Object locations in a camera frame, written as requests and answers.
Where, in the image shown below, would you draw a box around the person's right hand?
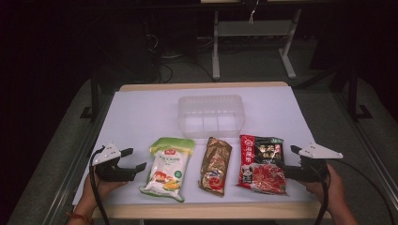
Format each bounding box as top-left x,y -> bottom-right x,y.
299,163 -> 345,205

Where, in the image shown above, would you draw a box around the thin black cable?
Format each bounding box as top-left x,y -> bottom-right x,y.
339,157 -> 396,225

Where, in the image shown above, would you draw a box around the white hanging cord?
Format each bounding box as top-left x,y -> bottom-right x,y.
248,0 -> 261,25

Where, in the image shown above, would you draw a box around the brown and gold food packet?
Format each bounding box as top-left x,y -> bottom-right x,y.
197,136 -> 234,198

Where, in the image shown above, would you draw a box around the red string bracelet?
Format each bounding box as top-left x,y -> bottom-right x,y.
65,211 -> 95,224

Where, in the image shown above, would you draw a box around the clear plastic container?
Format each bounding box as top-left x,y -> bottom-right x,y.
177,94 -> 246,140

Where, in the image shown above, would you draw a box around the black metal stand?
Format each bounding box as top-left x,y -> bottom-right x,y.
346,65 -> 374,122
79,67 -> 101,123

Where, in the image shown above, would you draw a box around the person's left hand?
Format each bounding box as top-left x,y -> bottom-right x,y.
82,172 -> 128,207

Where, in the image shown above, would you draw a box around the white metal frame stand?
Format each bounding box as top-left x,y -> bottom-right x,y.
211,8 -> 303,81

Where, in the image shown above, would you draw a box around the white and green food packet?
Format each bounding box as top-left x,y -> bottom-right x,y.
139,136 -> 196,203

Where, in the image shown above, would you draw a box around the tangle of black cables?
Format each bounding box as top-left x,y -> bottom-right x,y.
145,31 -> 218,84

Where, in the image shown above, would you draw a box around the white paper sheet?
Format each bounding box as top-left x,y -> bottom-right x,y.
72,86 -> 342,206

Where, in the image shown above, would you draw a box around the red and black food packet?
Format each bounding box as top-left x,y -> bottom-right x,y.
237,134 -> 288,196

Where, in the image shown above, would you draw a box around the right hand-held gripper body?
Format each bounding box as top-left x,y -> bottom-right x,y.
294,142 -> 344,184

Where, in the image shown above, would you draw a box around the grey metal rail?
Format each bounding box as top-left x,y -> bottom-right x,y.
332,93 -> 398,203
41,92 -> 115,225

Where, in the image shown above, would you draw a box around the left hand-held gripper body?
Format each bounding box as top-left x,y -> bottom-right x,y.
91,142 -> 128,183

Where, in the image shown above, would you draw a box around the right hand-held gripper cable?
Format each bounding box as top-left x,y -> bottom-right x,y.
313,167 -> 332,225

